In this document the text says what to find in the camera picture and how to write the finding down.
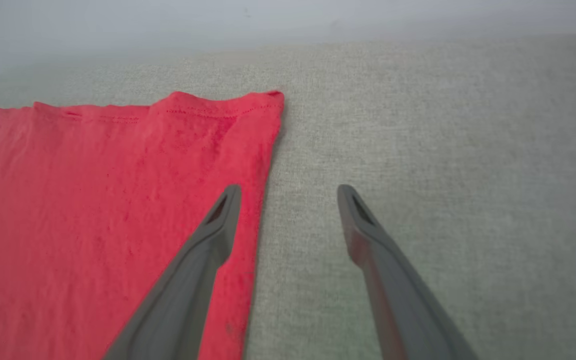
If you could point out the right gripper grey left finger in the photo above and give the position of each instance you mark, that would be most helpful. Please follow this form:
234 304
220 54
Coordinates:
188 300

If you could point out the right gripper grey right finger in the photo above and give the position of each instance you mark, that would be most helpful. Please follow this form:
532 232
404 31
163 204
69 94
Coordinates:
403 310

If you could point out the red garment with striped trim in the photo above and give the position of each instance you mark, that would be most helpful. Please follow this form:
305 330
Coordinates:
68 200

